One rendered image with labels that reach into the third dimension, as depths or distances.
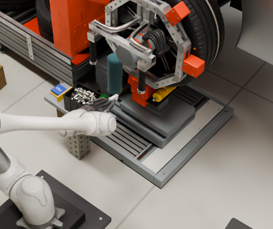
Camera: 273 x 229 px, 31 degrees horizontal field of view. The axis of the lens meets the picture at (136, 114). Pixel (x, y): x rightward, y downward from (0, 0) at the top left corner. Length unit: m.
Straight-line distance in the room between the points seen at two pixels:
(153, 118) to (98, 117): 1.00
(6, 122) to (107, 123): 0.44
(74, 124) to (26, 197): 0.43
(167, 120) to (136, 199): 0.54
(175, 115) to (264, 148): 0.66
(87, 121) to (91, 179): 0.99
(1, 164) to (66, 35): 1.01
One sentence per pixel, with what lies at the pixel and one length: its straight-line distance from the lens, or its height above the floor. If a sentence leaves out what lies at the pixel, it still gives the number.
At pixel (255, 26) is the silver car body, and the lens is 2.74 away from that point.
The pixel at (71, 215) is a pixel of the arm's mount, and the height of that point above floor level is 0.36.
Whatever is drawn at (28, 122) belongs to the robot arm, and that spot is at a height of 0.99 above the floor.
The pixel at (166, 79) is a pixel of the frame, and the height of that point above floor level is 0.70.
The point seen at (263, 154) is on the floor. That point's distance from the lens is 3.33.
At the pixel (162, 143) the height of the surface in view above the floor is 0.14.
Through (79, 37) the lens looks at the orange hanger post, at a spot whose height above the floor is 0.65.
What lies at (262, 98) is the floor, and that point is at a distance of 3.70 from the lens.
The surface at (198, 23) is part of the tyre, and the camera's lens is 2.48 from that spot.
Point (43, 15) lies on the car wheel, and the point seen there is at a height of 0.50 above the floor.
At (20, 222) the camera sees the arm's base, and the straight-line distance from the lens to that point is 2.51.
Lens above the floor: 2.48
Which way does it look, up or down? 46 degrees down
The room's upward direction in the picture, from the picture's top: 3 degrees clockwise
